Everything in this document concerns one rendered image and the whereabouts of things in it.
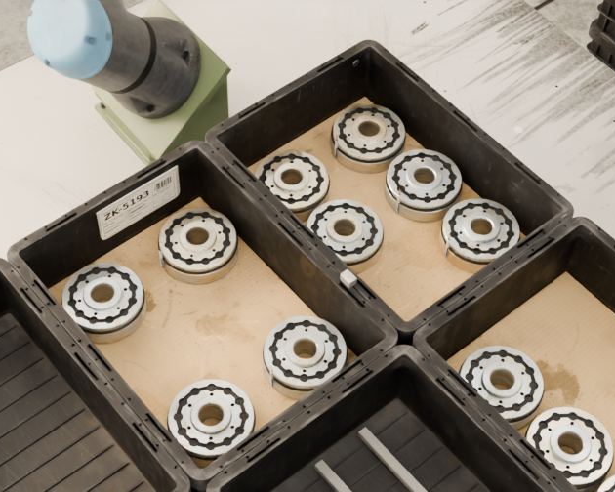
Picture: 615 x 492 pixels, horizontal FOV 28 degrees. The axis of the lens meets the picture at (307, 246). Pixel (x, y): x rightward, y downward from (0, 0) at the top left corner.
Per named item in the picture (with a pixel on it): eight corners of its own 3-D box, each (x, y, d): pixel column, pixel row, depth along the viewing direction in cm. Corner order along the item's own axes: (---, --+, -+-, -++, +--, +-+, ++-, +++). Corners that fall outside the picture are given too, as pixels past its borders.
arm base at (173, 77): (102, 84, 188) (60, 67, 179) (156, 2, 185) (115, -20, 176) (161, 138, 181) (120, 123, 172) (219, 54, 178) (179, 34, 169)
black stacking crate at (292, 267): (18, 306, 158) (2, 254, 149) (202, 193, 169) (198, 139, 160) (203, 530, 140) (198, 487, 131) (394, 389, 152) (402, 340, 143)
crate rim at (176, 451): (3, 263, 150) (0, 251, 148) (199, 146, 162) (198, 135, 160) (199, 497, 132) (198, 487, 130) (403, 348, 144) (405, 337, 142)
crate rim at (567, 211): (199, 146, 162) (199, 135, 160) (369, 47, 174) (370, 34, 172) (403, 348, 144) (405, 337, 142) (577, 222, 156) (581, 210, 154)
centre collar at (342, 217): (317, 227, 160) (317, 225, 160) (345, 209, 162) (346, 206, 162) (343, 251, 158) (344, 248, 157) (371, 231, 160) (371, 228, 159)
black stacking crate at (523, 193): (204, 192, 170) (201, 138, 160) (365, 95, 181) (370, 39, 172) (396, 387, 152) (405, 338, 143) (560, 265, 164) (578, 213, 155)
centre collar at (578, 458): (540, 439, 143) (541, 436, 142) (572, 419, 144) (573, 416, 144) (567, 471, 140) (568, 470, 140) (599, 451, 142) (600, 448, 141)
